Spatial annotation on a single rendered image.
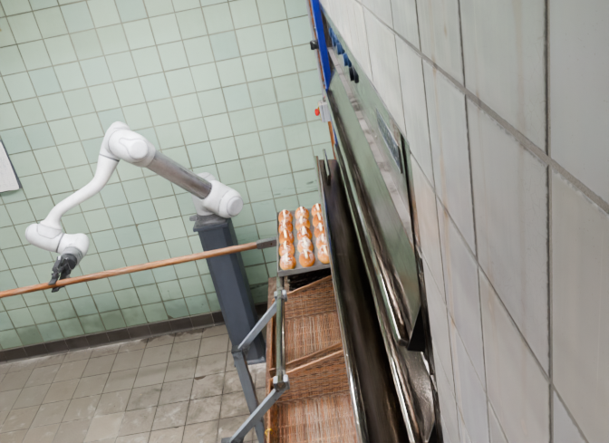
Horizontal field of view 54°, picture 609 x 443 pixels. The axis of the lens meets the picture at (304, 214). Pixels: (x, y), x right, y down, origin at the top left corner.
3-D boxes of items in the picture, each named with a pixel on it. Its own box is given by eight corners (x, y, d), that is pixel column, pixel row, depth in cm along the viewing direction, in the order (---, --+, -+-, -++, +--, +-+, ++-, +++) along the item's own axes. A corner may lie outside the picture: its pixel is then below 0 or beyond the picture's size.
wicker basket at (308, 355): (368, 306, 307) (361, 261, 295) (384, 381, 256) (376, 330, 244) (275, 322, 309) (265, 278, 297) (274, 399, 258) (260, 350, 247)
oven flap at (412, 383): (342, 148, 274) (350, 106, 266) (434, 457, 113) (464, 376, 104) (332, 147, 274) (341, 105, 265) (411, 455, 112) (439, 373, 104)
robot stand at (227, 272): (237, 346, 393) (198, 213, 350) (267, 341, 391) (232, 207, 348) (234, 367, 374) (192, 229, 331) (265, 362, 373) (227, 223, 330)
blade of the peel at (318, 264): (278, 277, 233) (277, 271, 232) (277, 217, 283) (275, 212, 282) (368, 260, 232) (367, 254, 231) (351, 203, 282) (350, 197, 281)
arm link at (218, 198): (232, 191, 332) (255, 199, 315) (218, 216, 330) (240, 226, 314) (117, 120, 281) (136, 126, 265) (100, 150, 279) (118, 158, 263)
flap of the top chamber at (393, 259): (333, 94, 263) (341, 48, 255) (421, 350, 101) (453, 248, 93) (323, 92, 262) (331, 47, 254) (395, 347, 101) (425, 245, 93)
